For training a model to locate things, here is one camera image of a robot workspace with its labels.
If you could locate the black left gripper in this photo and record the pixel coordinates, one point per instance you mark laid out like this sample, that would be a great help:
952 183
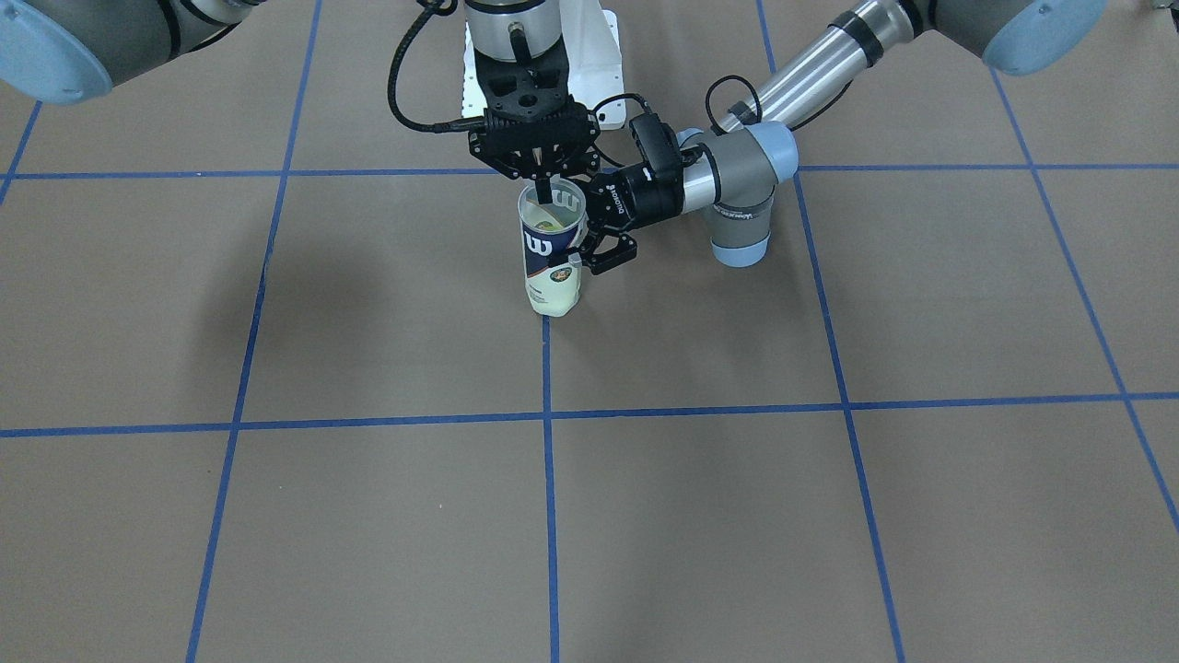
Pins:
637 195

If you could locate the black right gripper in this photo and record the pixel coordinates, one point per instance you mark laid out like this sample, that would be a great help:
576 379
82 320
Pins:
498 158

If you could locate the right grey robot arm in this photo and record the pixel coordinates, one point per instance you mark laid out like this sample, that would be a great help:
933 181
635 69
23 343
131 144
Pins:
141 84

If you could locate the clear tennis ball can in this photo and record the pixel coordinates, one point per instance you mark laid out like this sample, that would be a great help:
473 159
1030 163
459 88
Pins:
552 279

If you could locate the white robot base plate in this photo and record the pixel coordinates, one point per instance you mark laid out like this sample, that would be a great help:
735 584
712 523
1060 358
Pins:
589 64

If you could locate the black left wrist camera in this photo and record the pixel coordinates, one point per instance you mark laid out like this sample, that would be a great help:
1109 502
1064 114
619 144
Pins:
658 146

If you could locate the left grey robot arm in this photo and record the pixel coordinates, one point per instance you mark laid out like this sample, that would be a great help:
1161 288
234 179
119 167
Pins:
732 170

